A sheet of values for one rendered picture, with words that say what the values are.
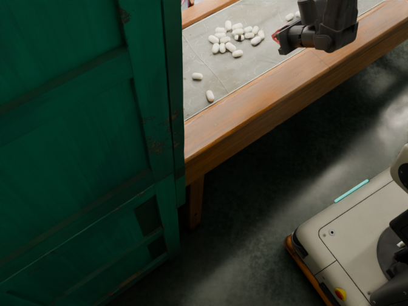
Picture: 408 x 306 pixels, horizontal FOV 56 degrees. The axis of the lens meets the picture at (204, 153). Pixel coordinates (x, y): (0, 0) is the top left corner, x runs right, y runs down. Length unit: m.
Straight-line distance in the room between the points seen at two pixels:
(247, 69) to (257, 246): 0.84
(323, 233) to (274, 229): 0.32
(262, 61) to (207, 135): 0.35
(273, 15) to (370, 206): 0.82
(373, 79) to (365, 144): 0.45
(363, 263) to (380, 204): 0.25
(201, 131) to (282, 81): 0.31
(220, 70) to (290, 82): 0.22
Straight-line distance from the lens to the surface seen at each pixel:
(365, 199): 1.67
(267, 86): 1.20
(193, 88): 1.20
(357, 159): 2.08
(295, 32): 1.09
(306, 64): 1.29
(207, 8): 1.41
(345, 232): 1.59
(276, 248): 1.79
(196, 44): 1.32
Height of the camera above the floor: 1.70
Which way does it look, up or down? 62 degrees down
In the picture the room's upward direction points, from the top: 4 degrees clockwise
